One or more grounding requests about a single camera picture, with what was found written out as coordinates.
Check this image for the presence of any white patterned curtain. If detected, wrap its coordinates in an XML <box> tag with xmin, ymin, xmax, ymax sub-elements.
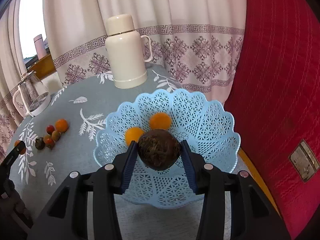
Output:
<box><xmin>0</xmin><ymin>0</ymin><xmax>247</xmax><ymax>156</ymax></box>

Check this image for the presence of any glass kettle white handle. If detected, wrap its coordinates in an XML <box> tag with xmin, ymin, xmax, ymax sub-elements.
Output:
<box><xmin>12</xmin><ymin>70</ymin><xmax>51</xmax><ymax>118</ymax></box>

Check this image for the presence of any cream thermos flask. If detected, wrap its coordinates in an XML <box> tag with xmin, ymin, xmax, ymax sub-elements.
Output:
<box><xmin>105</xmin><ymin>14</ymin><xmax>153</xmax><ymax>89</ymax></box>

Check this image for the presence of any dark passion fruit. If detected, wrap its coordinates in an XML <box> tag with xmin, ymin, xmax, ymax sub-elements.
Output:
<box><xmin>35</xmin><ymin>137</ymin><xmax>46</xmax><ymax>150</ymax></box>
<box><xmin>138</xmin><ymin>129</ymin><xmax>182</xmax><ymax>171</ymax></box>

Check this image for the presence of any grey leaf pattern tablecloth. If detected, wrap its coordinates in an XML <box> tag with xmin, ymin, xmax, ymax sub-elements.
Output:
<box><xmin>6</xmin><ymin>62</ymin><xmax>249</xmax><ymax>240</ymax></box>

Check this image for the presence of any red tomato back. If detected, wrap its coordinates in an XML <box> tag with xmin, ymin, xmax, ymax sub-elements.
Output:
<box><xmin>46</xmin><ymin>125</ymin><xmax>55</xmax><ymax>135</ymax></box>

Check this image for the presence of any pink bottle on sill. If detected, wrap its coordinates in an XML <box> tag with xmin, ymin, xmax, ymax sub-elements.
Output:
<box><xmin>34</xmin><ymin>34</ymin><xmax>47</xmax><ymax>60</ymax></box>

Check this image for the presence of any wooden window sill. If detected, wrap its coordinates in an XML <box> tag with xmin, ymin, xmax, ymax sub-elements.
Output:
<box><xmin>27</xmin><ymin>54</ymin><xmax>56</xmax><ymax>80</ymax></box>

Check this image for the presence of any dark passion fruit back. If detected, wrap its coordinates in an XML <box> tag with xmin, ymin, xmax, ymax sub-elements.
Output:
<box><xmin>35</xmin><ymin>137</ymin><xmax>46</xmax><ymax>150</ymax></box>

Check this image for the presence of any dark passion fruit front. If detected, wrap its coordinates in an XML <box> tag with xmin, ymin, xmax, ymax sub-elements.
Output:
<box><xmin>138</xmin><ymin>129</ymin><xmax>182</xmax><ymax>171</ymax></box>

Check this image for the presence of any grey gloved left hand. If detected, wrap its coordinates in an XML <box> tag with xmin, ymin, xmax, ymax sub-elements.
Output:
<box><xmin>1</xmin><ymin>179</ymin><xmax>33</xmax><ymax>239</ymax></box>

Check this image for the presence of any yellow-green fruit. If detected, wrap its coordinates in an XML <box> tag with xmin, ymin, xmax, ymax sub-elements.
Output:
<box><xmin>52</xmin><ymin>130</ymin><xmax>61</xmax><ymax>141</ymax></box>
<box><xmin>43</xmin><ymin>134</ymin><xmax>52</xmax><ymax>143</ymax></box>

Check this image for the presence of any large orange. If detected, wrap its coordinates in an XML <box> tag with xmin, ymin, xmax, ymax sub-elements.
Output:
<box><xmin>125</xmin><ymin>127</ymin><xmax>145</xmax><ymax>146</ymax></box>
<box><xmin>14</xmin><ymin>140</ymin><xmax>26</xmax><ymax>155</ymax></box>

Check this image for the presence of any light blue lace basket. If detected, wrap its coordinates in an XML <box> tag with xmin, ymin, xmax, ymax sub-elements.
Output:
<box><xmin>94</xmin><ymin>89</ymin><xmax>241</xmax><ymax>209</ymax></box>

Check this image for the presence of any red tomato front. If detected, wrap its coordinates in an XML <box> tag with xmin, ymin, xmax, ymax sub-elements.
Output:
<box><xmin>45</xmin><ymin>139</ymin><xmax>55</xmax><ymax>149</ymax></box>

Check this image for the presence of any red quilted sofa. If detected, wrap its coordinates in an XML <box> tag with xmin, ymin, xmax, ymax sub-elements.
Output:
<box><xmin>225</xmin><ymin>0</ymin><xmax>319</xmax><ymax>238</ymax></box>

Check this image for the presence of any sofa label tag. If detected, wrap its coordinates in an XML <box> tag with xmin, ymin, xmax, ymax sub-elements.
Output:
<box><xmin>289</xmin><ymin>139</ymin><xmax>319</xmax><ymax>183</ymax></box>

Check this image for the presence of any red tomato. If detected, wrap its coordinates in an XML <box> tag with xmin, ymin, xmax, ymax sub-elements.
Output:
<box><xmin>45</xmin><ymin>139</ymin><xmax>55</xmax><ymax>149</ymax></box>
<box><xmin>46</xmin><ymin>125</ymin><xmax>55</xmax><ymax>135</ymax></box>

